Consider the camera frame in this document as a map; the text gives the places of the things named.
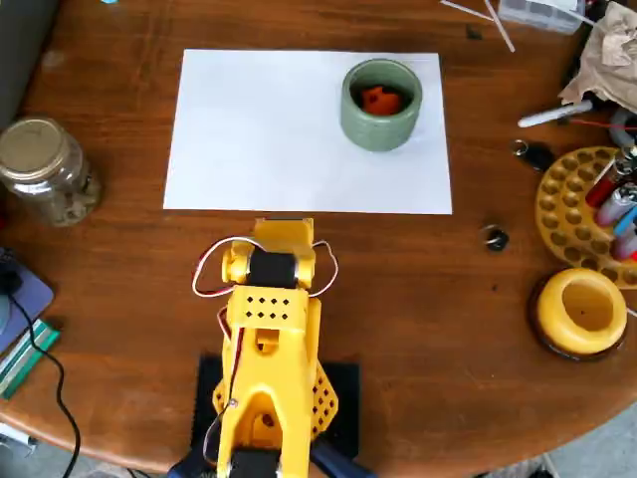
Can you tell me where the magenta lighter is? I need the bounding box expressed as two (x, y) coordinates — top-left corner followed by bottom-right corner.
(610, 233), (637, 263)

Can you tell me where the black key fob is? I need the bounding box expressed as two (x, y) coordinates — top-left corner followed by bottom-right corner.
(511, 138), (556, 173)

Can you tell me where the green ceramic cup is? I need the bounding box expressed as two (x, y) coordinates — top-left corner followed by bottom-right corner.
(339, 58), (424, 152)

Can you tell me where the blue lighter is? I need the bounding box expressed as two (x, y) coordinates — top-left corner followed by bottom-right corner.
(612, 206), (637, 240)

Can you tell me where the clear plastic box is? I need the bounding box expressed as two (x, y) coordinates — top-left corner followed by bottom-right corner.
(497, 0), (588, 35)

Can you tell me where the blue clamp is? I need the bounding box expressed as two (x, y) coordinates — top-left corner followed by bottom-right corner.
(311, 437), (377, 478)
(167, 445), (220, 478)

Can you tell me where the red lighter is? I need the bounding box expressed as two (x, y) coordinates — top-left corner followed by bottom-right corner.
(584, 147), (637, 208)

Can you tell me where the pink lighter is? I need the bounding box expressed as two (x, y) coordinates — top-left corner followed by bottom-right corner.
(595, 183), (637, 228)

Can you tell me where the crumpled brown paper bag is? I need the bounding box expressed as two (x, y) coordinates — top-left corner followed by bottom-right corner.
(556, 0), (637, 116)

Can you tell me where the black power cable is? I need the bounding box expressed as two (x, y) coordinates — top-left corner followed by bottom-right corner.
(9, 288), (84, 478)

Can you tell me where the white marker pen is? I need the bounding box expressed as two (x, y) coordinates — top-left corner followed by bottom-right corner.
(517, 99), (596, 129)

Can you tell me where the purple notebook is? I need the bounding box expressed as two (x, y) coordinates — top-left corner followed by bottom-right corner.
(0, 248), (56, 353)

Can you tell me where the green striped book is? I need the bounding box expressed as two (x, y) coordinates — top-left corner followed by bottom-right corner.
(0, 318), (64, 399)

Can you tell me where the thin red wire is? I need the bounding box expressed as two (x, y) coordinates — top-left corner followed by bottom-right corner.
(566, 117), (637, 131)

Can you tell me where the small metal bolt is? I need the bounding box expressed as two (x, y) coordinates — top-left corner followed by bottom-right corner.
(480, 223), (510, 253)

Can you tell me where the white paper sheet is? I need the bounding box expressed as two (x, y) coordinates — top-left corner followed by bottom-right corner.
(162, 48), (454, 216)

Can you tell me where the black small device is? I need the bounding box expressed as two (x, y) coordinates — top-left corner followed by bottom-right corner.
(0, 268), (24, 295)

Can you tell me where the short white stick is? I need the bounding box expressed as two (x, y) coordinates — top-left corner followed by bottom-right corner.
(440, 0), (497, 22)

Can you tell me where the yellow dimpled round tray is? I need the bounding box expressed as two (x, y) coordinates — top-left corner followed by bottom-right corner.
(534, 146), (637, 290)

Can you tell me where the long white stick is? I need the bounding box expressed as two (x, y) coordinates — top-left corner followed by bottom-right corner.
(485, 0), (517, 54)

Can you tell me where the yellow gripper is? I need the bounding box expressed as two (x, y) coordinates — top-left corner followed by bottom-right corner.
(253, 217), (316, 258)

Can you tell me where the white pen with black cap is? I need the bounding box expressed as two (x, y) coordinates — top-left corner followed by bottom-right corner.
(0, 422), (39, 452)

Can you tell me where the yellow ring bowl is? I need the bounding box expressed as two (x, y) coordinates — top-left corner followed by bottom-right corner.
(535, 267), (629, 356)

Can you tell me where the grey curved tube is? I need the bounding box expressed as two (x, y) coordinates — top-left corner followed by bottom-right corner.
(609, 107), (637, 150)

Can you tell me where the orange printed object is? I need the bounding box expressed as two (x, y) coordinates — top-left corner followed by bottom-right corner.
(358, 85), (403, 116)

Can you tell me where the yellow round holder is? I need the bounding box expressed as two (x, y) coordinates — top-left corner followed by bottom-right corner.
(527, 273), (631, 363)

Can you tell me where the white red servo cable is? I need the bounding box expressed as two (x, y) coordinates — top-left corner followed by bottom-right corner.
(192, 237), (260, 299)

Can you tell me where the glass jar with gold lid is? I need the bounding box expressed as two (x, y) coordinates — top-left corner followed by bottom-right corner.
(0, 117), (104, 229)

